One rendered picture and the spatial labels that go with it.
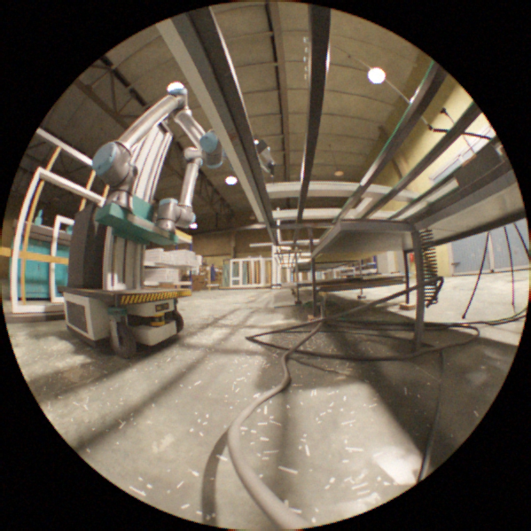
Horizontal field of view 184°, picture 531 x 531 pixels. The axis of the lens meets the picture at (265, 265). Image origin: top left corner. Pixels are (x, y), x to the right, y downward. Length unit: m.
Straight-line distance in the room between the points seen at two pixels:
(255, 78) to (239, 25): 2.79
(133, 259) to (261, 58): 8.00
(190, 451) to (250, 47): 8.47
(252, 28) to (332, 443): 8.40
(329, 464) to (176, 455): 0.30
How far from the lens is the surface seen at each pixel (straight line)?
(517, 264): 6.44
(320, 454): 0.42
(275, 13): 5.96
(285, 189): 0.98
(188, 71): 0.54
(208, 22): 0.47
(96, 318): 0.94
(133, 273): 1.26
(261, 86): 8.70
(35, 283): 3.71
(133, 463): 0.46
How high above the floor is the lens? 0.36
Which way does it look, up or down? 5 degrees up
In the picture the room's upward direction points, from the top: 2 degrees counter-clockwise
